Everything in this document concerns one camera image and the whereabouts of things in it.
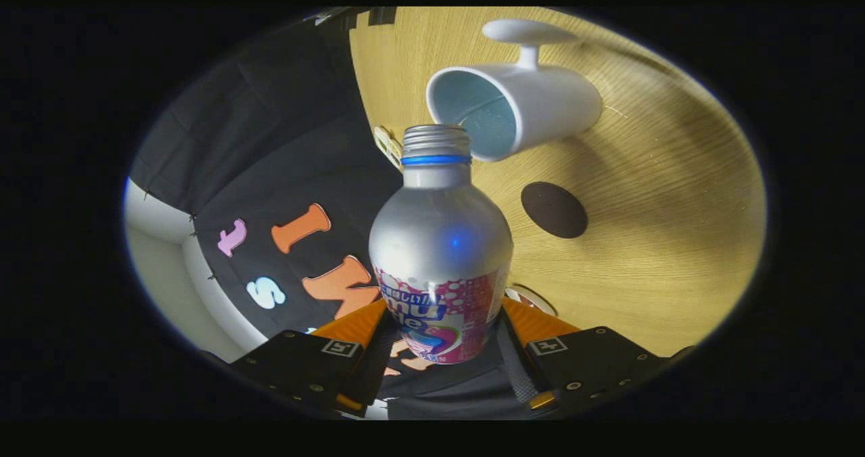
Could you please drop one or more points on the dark brown round coaster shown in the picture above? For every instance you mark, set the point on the dark brown round coaster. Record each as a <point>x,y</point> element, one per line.
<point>554,210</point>

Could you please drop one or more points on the small white divided tray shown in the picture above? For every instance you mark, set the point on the small white divided tray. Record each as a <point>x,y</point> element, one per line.
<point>387,147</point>

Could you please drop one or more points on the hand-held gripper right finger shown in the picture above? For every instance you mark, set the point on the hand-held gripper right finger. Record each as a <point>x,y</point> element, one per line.
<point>595,362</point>

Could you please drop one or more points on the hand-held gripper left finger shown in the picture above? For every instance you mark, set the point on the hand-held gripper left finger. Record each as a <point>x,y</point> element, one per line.
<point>297,366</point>

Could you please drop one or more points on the silver juice bottle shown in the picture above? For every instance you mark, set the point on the silver juice bottle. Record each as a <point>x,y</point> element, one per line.
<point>439,241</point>

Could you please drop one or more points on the wooden table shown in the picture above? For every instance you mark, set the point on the wooden table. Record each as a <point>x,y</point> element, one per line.
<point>662,241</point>

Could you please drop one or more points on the white cup blue inside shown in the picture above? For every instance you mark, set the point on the white cup blue inside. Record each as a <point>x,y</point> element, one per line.
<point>547,99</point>

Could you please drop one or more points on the black table clamp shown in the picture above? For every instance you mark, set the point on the black table clamp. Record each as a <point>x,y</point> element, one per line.
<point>382,16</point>

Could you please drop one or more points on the black backdrop cloth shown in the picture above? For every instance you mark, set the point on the black backdrop cloth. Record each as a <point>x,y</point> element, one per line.
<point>270,139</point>

